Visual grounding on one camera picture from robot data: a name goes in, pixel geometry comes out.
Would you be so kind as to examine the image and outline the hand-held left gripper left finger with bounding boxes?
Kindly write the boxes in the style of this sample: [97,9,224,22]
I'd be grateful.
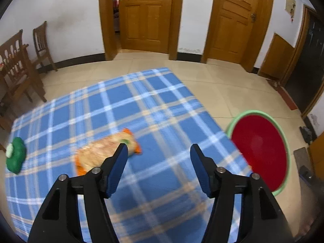
[27,143,129,243]

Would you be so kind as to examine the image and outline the low wooden wall panel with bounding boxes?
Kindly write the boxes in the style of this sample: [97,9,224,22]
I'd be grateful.
[259,32,295,80]

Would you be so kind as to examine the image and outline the red door mat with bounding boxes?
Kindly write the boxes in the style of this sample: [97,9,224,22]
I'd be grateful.
[277,86,298,111]

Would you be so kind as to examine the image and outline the closed wooden door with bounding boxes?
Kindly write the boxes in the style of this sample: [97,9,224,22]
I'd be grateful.
[210,0,261,64]

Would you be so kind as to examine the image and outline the dark entrance door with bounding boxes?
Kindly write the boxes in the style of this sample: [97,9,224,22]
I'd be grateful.
[281,5,324,117]

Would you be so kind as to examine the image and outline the open wooden door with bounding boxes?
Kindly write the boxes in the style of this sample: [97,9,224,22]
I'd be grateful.
[118,0,175,53]

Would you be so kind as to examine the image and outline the large wooden chair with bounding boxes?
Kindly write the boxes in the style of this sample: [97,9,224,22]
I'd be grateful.
[0,29,47,122]

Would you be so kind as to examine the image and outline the green basin with red inside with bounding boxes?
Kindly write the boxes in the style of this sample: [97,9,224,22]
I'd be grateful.
[226,110,291,196]

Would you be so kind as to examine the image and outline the wooden door frame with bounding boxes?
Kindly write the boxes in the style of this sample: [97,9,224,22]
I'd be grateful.
[200,0,275,72]
[98,0,185,61]

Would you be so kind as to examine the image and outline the dark shoes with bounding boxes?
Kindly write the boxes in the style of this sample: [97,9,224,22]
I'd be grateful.
[299,126,317,145]

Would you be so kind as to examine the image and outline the orange snack packet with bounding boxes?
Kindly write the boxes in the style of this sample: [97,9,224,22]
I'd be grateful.
[75,128,143,177]

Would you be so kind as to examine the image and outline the small wooden chair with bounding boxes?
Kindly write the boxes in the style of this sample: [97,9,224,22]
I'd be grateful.
[32,21,58,72]

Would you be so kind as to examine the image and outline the green clover-shaped case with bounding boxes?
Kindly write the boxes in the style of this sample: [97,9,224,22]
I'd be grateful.
[5,137,27,175]

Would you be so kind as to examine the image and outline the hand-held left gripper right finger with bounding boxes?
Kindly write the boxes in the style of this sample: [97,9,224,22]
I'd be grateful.
[190,143,295,243]

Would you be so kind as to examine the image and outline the blue plaid tablecloth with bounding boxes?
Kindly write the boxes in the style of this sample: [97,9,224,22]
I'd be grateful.
[5,67,254,243]

